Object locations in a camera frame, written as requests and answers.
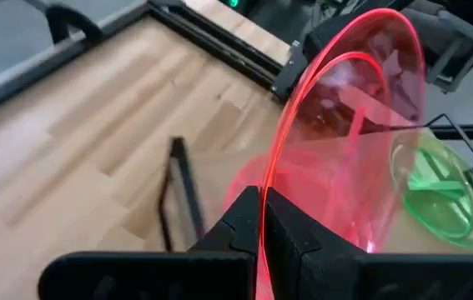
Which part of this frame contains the translucent pink plastic plate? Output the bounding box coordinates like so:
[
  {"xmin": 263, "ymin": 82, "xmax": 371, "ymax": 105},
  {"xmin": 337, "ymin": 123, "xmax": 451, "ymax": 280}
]
[
  {"xmin": 223, "ymin": 152, "xmax": 387, "ymax": 254},
  {"xmin": 254, "ymin": 7, "xmax": 427, "ymax": 300}
]

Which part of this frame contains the black aluminium table frame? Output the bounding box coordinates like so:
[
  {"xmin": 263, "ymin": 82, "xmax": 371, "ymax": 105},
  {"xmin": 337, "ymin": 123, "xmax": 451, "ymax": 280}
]
[{"xmin": 0, "ymin": 0, "xmax": 473, "ymax": 143}]

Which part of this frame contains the black frame mount bracket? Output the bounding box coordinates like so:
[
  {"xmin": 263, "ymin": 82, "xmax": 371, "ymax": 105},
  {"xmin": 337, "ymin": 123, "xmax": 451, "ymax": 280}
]
[{"xmin": 45, "ymin": 2, "xmax": 104, "ymax": 46}]

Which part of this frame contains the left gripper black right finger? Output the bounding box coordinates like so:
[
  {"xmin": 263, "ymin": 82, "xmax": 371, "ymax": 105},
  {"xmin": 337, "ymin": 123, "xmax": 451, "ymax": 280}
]
[{"xmin": 263, "ymin": 187, "xmax": 367, "ymax": 300}]

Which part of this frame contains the translucent green plastic plate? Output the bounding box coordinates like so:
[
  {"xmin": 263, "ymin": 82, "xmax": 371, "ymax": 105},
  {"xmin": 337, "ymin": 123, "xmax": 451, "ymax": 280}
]
[{"xmin": 389, "ymin": 132, "xmax": 473, "ymax": 251}]

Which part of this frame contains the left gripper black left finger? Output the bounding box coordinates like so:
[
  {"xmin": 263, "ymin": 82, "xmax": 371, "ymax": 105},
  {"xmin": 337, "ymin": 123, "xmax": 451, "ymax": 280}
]
[{"xmin": 187, "ymin": 185, "xmax": 262, "ymax": 257}]

